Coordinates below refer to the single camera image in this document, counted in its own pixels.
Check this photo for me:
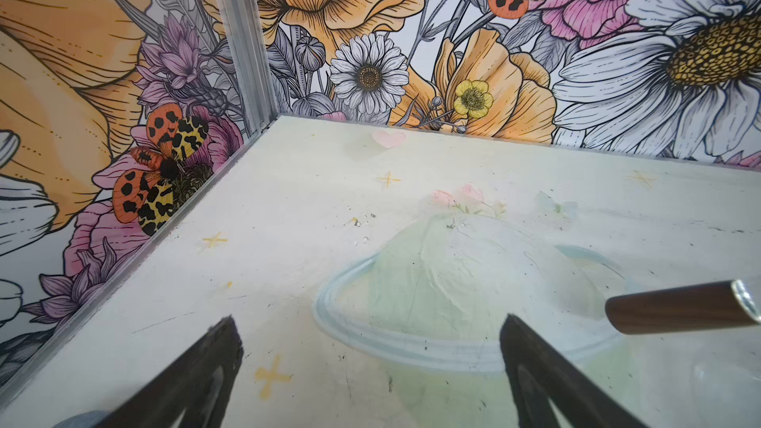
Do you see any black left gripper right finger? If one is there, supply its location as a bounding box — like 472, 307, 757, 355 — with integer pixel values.
499, 314, 645, 428

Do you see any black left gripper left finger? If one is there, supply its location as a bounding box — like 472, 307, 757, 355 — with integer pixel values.
98, 316, 244, 428

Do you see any clear glass carafe wooden handle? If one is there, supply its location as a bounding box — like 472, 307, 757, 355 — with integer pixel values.
604, 277, 760, 335

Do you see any aluminium corner post left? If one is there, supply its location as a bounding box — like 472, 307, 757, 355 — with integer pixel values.
218, 0, 279, 139

